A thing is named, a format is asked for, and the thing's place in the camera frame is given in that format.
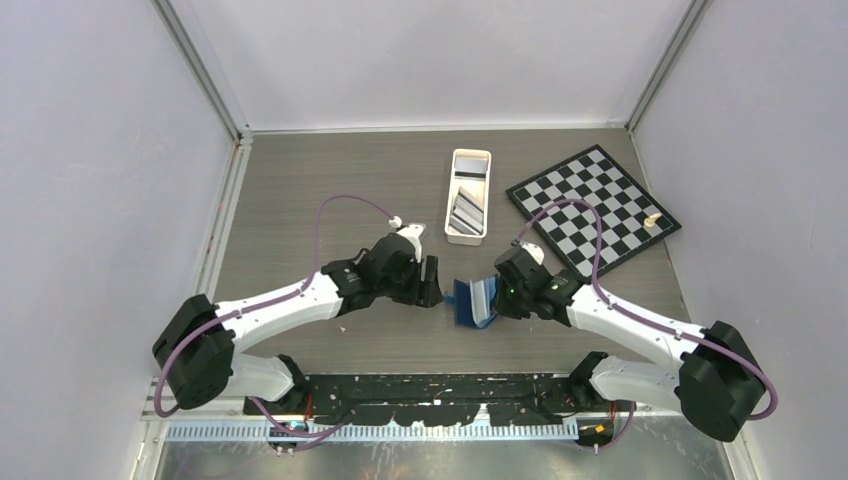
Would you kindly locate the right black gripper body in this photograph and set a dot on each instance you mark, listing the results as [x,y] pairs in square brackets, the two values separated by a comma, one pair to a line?
[513,301]

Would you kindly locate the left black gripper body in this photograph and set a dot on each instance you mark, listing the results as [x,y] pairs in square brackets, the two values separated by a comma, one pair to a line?
[406,287]

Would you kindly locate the blue card holder wallet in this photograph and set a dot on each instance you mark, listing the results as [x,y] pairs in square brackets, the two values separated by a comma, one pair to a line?
[473,302]

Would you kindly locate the white plastic tray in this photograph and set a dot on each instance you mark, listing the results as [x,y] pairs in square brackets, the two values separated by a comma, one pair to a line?
[478,186]

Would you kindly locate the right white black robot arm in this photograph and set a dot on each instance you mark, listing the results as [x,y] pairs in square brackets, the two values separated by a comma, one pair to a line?
[707,374]

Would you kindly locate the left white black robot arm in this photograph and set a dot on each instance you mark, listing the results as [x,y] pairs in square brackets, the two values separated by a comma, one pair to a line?
[202,351]

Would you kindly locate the grey cards in tray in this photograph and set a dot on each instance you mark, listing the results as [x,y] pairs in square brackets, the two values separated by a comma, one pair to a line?
[466,215]

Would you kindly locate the silver card at tray end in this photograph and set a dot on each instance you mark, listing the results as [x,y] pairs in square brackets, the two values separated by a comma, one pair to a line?
[471,165]

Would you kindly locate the black white chessboard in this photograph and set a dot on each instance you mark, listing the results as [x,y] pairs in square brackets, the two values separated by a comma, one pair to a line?
[588,196]

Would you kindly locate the beige chess piece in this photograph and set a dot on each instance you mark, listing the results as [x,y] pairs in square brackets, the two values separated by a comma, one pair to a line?
[651,221]

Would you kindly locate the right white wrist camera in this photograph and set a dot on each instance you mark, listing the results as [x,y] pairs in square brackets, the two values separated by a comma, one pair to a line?
[534,250]

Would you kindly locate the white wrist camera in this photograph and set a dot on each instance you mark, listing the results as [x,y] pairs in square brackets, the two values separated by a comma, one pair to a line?
[534,250]
[412,232]

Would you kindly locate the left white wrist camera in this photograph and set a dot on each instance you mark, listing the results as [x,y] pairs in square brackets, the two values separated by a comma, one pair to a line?
[412,232]

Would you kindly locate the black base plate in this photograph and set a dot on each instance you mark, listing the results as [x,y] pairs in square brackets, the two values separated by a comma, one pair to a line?
[533,399]

